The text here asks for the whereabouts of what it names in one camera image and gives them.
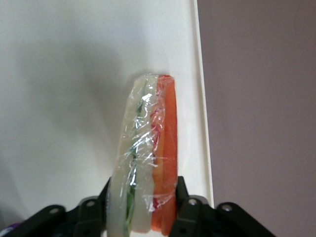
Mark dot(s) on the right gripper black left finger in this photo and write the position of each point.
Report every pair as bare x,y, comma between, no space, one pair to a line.
91,214

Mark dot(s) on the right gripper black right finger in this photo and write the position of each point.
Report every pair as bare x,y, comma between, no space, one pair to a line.
192,214

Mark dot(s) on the plastic-wrapped triangle sandwich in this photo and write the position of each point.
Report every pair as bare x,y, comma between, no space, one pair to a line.
145,148

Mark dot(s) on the cream plastic tray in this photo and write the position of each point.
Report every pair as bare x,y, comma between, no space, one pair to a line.
61,74

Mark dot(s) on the blue gum jar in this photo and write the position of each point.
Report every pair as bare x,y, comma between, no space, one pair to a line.
13,225

